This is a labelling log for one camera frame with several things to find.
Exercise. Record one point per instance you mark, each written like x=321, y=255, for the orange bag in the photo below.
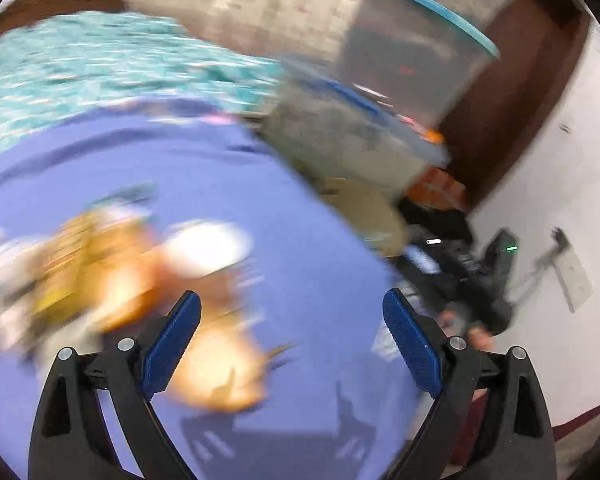
x=437, y=187

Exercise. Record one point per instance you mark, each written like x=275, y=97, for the white paper cup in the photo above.
x=207, y=247

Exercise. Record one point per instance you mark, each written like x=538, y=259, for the teal patterned blanket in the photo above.
x=105, y=70

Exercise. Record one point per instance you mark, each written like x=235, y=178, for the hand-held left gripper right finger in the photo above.
x=410, y=340

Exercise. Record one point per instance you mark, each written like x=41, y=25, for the dark wooden headboard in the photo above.
x=55, y=2

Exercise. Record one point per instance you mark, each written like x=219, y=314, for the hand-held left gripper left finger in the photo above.
x=172, y=340

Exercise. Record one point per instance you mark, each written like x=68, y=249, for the purple printed bed sheet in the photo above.
x=305, y=240

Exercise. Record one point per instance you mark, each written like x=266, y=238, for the clear storage bin blue lid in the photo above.
x=350, y=130

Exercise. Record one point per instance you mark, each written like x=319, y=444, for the clear storage bin teal lid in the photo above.
x=420, y=50

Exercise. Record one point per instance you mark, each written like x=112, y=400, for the brown cardboard box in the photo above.
x=365, y=210

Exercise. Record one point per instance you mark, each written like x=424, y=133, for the person's right hand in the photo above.
x=477, y=337

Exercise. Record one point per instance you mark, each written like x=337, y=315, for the yellow black snack packet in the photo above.
x=65, y=255

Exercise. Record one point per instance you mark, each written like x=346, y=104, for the white wall socket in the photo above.
x=572, y=272

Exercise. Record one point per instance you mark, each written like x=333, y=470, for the dark brown door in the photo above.
x=520, y=85

